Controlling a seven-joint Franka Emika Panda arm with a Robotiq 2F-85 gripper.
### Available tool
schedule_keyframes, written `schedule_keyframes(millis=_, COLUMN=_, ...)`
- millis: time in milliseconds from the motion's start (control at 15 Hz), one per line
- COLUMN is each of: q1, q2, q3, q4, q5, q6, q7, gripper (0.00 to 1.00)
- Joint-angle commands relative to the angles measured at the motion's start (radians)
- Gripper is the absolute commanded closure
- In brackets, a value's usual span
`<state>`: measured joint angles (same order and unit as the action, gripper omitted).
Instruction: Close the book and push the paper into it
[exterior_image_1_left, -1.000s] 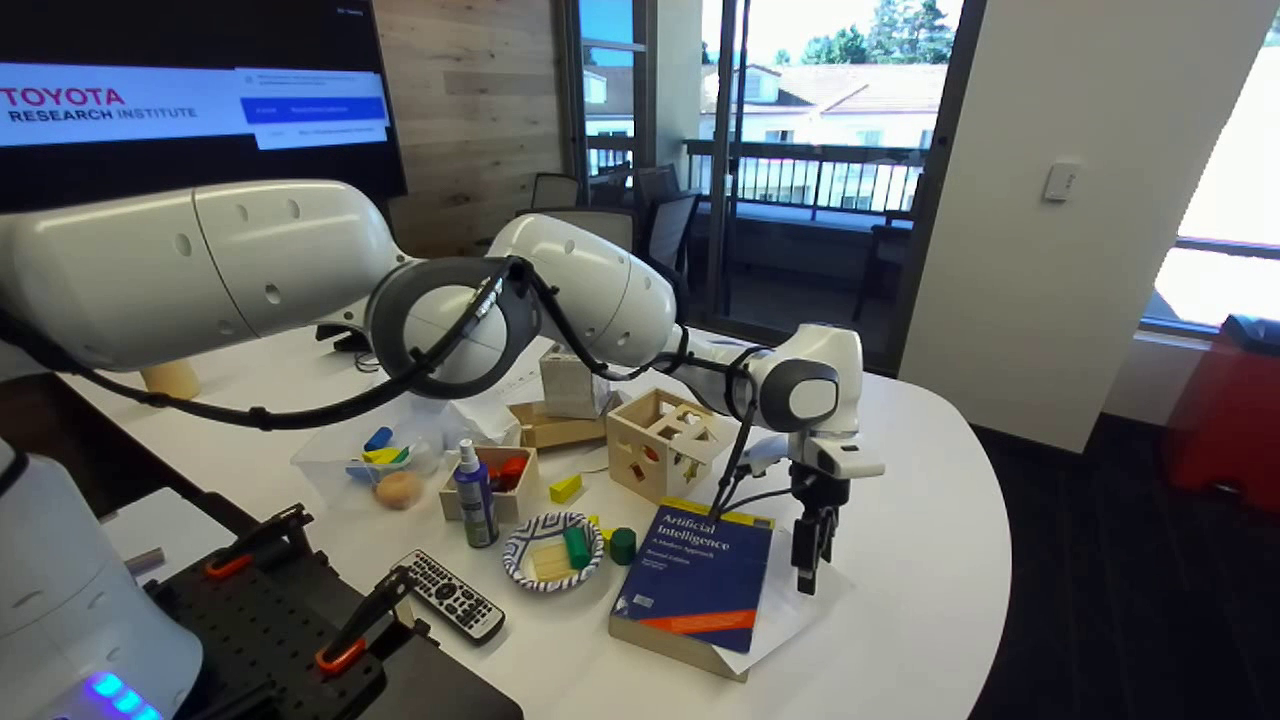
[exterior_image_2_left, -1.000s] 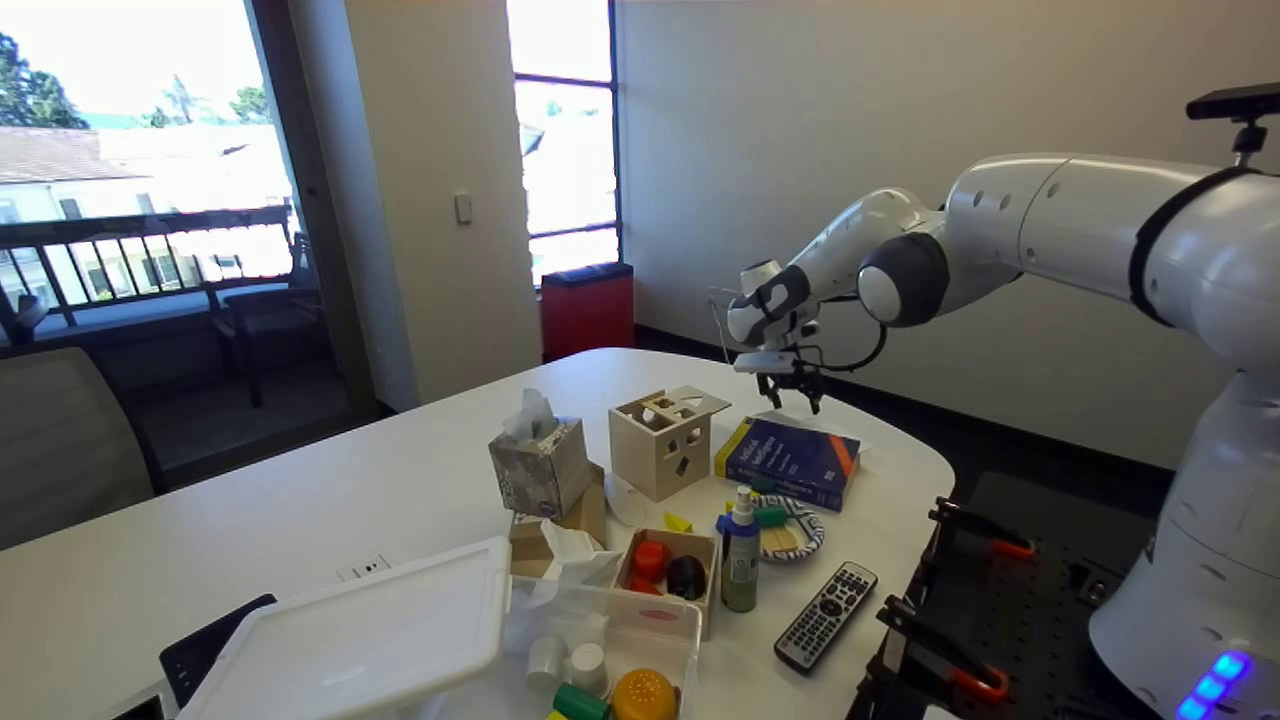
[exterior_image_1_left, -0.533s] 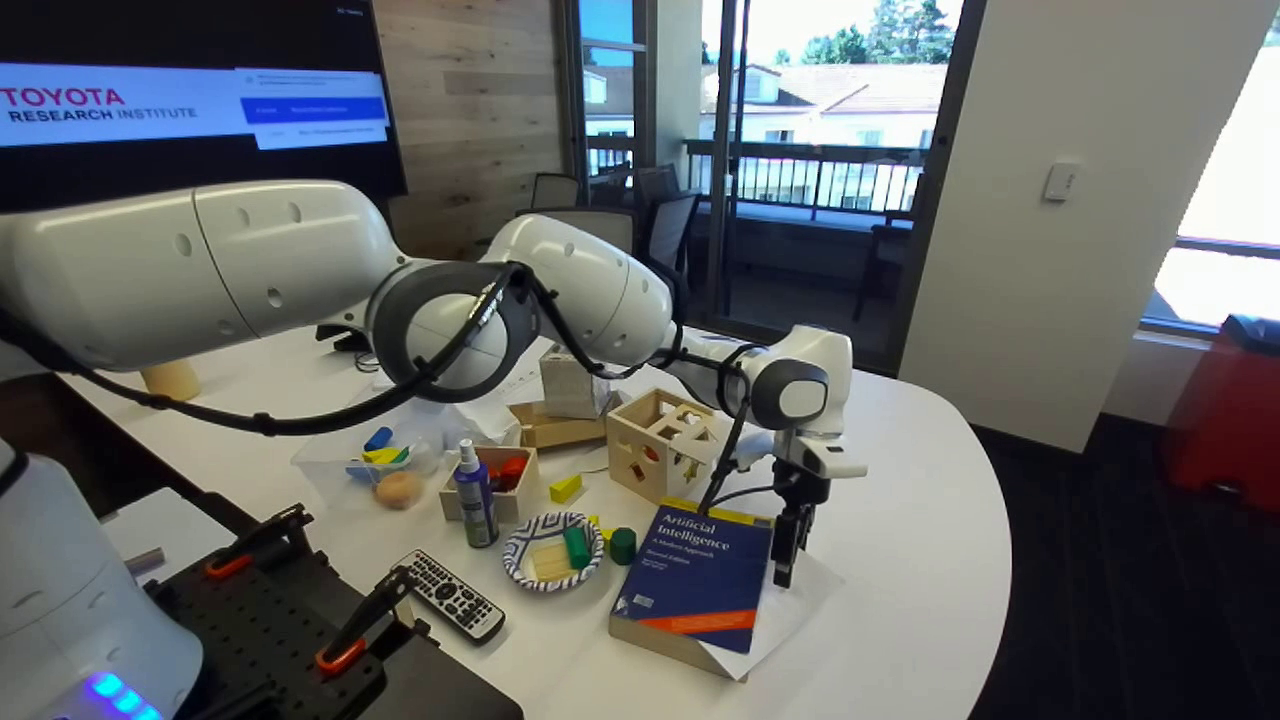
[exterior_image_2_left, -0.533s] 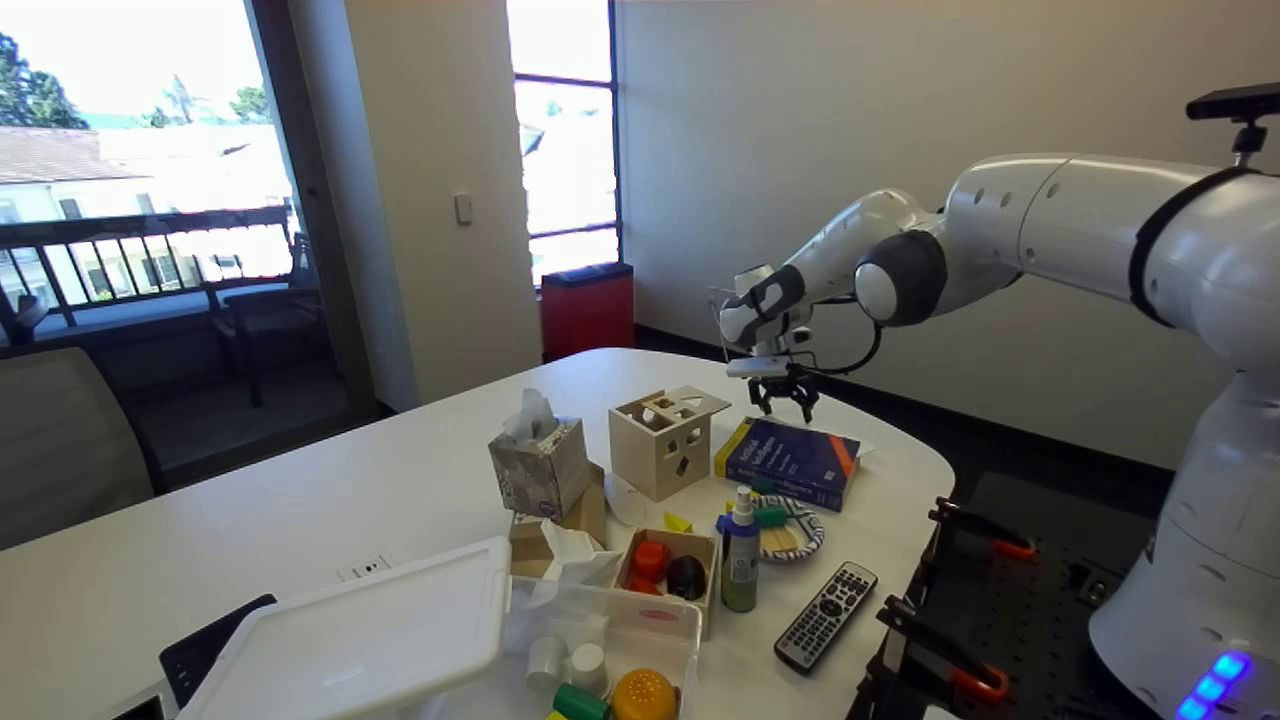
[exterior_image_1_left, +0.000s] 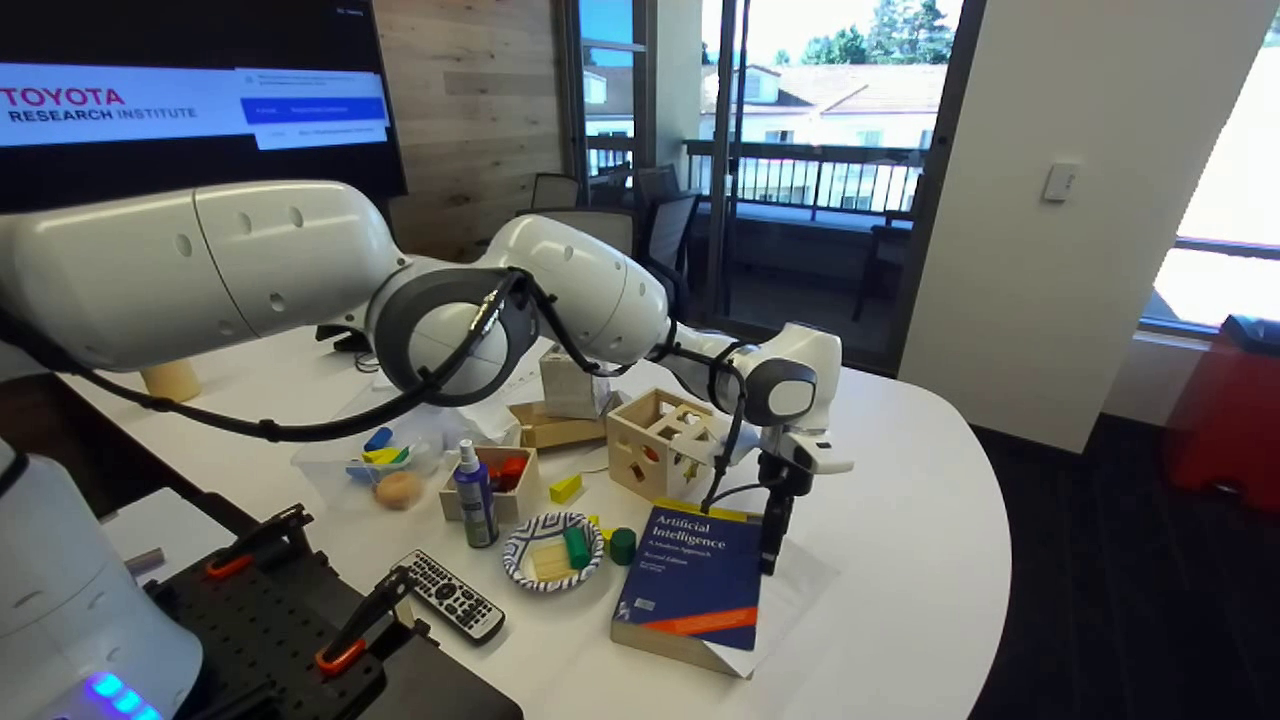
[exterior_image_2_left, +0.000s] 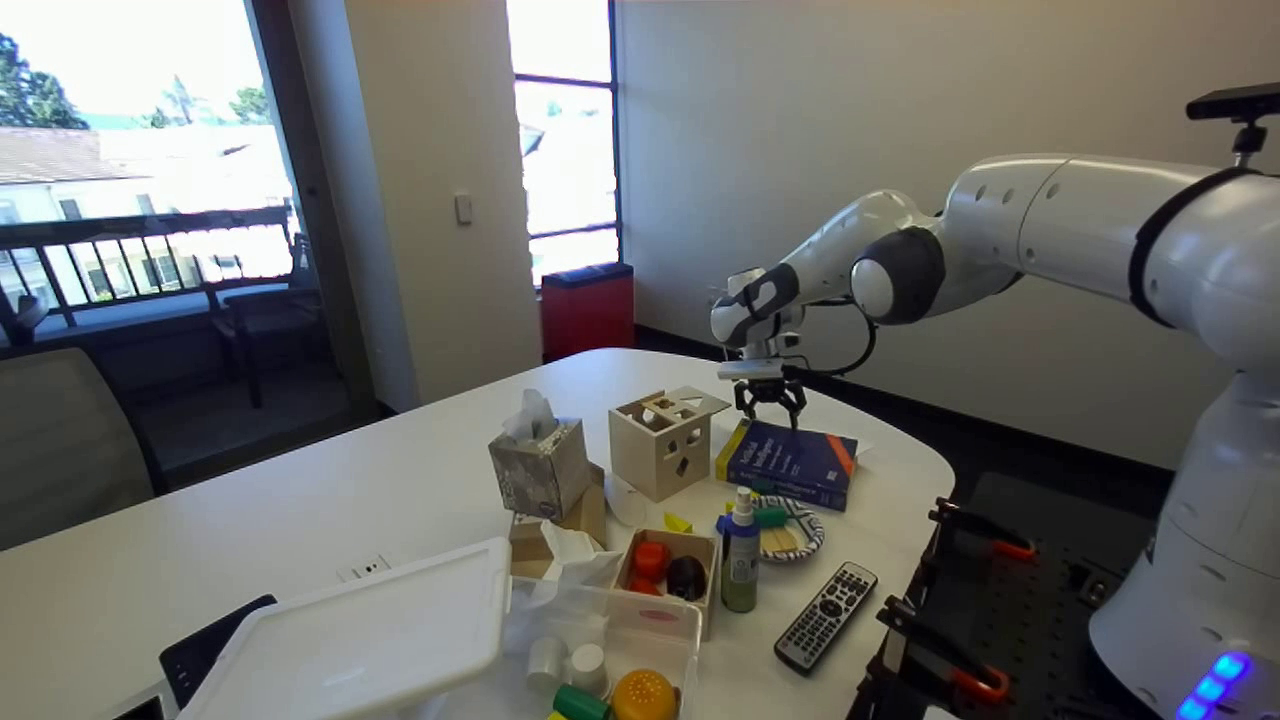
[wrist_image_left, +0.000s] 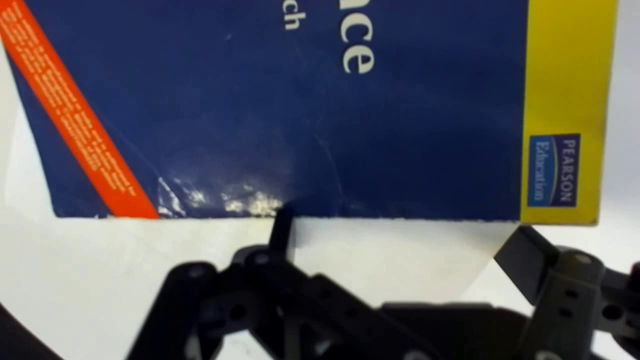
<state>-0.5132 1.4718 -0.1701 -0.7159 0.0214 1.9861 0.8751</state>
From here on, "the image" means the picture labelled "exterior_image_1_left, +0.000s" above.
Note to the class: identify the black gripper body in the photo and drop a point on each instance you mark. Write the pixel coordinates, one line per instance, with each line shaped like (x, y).
(785, 480)

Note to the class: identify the blue Artificial Intelligence textbook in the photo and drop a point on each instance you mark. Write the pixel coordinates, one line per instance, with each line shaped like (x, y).
(692, 586)

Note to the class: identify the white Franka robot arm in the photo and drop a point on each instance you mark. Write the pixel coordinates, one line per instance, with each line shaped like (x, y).
(200, 267)

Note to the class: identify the wooden shape sorter cube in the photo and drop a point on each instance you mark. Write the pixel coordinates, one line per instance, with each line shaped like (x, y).
(667, 447)

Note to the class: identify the green hexagonal block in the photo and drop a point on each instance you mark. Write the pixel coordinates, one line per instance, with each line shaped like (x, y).
(622, 547)

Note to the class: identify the green cylinder block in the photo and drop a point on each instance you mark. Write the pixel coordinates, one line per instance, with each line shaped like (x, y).
(578, 547)

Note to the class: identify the yellow triangular block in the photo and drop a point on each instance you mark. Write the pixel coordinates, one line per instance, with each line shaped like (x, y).
(566, 488)

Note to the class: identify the pale yellow flat block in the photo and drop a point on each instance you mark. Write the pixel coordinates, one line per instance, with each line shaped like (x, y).
(550, 563)

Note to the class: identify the small brown cardboard box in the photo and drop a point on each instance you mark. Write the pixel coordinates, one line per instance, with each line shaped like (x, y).
(561, 429)

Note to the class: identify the blue patterned plate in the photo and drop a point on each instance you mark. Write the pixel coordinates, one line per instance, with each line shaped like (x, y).
(522, 575)

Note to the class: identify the small open wooden box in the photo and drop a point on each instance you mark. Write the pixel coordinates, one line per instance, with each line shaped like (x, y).
(515, 501)

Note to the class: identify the large red block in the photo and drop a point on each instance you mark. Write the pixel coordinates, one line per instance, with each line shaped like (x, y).
(509, 474)

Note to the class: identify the grey office chair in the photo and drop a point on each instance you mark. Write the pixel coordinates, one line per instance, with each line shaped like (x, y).
(667, 227)

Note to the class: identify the bottle with blue label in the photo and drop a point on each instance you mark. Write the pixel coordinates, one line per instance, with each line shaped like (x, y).
(472, 504)

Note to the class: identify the dark balcony railing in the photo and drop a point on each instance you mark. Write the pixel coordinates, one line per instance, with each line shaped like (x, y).
(800, 165)

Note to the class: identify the black remote control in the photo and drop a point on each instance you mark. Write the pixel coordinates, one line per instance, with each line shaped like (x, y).
(453, 598)

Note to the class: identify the orange perforated ball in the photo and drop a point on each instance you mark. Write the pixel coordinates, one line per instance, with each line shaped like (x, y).
(399, 495)

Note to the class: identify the blue cylinder block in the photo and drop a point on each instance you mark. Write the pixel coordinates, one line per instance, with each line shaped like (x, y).
(378, 436)

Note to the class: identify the clear plastic bin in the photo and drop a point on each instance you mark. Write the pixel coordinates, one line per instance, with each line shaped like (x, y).
(327, 465)

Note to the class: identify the red bin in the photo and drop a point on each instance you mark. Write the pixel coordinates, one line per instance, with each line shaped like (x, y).
(1226, 414)

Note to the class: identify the black perforated mounting board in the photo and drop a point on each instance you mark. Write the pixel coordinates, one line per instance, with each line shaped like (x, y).
(264, 642)

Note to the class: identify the beige cup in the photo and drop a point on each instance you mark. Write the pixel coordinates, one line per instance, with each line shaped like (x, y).
(169, 381)

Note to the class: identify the black TV monitor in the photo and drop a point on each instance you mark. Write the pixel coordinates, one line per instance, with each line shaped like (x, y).
(162, 40)

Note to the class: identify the white light switch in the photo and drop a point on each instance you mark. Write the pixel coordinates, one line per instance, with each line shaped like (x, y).
(1060, 181)

